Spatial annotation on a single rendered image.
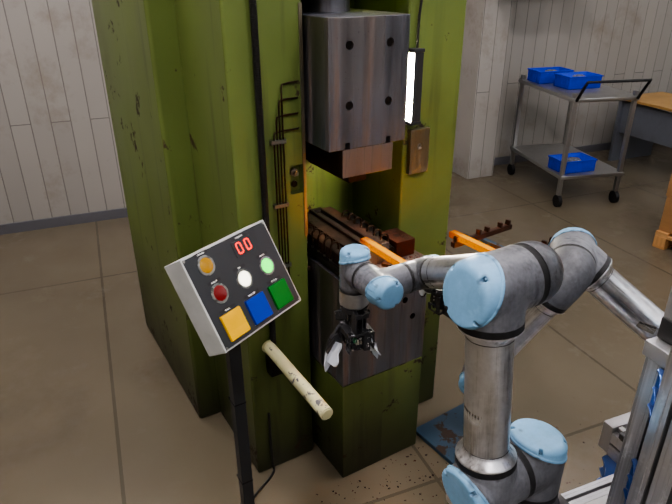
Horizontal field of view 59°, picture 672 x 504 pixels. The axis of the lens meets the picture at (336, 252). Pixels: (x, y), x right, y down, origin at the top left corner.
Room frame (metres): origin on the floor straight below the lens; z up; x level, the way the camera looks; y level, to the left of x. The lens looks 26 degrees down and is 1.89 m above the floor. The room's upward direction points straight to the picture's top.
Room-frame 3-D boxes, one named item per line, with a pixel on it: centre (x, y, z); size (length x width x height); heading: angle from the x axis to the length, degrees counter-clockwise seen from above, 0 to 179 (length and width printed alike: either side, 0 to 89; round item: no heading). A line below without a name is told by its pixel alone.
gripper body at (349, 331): (1.27, -0.05, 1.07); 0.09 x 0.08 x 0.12; 22
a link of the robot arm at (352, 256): (1.28, -0.05, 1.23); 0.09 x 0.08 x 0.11; 30
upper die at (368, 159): (2.08, 0.00, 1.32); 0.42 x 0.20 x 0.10; 31
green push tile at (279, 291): (1.55, 0.17, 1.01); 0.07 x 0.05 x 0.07; 146
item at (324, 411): (1.65, 0.14, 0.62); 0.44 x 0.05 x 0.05; 31
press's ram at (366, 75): (2.10, -0.04, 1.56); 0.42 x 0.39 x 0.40; 31
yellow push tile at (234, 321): (1.39, 0.28, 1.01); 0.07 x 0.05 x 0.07; 146
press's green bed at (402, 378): (2.12, -0.04, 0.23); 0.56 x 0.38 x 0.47; 31
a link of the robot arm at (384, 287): (1.20, -0.11, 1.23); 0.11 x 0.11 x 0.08; 30
